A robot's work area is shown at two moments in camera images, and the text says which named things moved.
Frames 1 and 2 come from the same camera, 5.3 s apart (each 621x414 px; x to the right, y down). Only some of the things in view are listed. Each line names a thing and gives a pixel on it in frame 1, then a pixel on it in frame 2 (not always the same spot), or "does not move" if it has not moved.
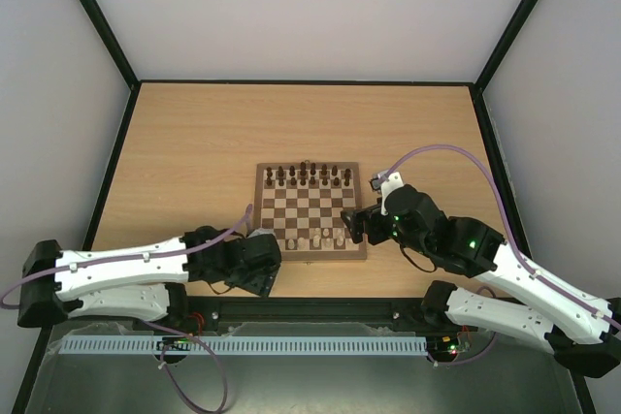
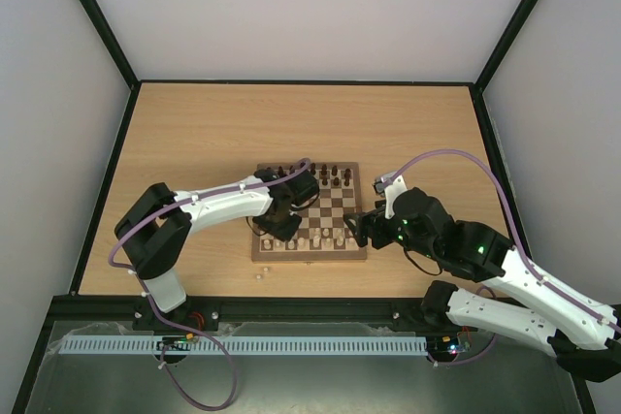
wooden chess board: [304, 203] does not move
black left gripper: [263, 282] → [283, 234]
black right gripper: [362, 222] does not move
